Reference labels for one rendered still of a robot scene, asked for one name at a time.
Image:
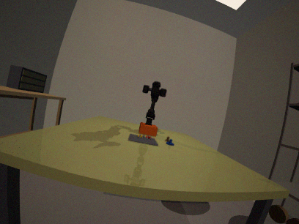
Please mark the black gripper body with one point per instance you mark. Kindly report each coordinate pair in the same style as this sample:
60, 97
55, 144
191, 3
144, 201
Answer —
154, 91

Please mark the blue gear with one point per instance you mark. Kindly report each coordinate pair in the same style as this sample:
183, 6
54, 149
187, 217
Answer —
170, 142

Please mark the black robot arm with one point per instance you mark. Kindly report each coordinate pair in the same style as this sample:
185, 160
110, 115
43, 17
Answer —
154, 99

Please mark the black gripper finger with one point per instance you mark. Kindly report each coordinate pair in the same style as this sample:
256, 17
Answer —
146, 88
162, 91

